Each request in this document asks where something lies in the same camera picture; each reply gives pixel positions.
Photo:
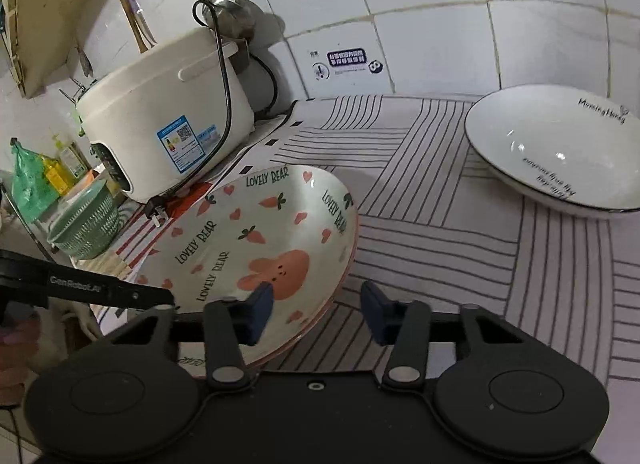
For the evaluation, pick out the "green plastic colander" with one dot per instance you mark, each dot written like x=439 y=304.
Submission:
x=88 y=225

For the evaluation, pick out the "striped table mat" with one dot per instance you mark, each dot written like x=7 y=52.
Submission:
x=436 y=225

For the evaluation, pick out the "pink carrot bear plate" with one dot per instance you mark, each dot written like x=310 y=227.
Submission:
x=293 y=226

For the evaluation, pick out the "white black-rimmed large bowl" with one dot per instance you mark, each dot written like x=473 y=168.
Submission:
x=565 y=148

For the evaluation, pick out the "wooden handled utensil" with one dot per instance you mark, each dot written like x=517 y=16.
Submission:
x=142 y=44

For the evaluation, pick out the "person's left hand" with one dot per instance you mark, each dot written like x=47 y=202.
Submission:
x=18 y=345

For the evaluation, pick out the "wall sticker label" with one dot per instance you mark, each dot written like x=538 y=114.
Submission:
x=337 y=62

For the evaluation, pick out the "white rice cooker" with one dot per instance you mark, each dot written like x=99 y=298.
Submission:
x=177 y=109

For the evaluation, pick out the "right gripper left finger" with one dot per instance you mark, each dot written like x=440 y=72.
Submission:
x=229 y=324

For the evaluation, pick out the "yellow oil bottle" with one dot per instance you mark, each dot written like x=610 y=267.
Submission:
x=66 y=168

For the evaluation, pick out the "green plastic bag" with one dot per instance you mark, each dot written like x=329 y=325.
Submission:
x=31 y=190

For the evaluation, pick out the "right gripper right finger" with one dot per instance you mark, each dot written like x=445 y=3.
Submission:
x=405 y=327

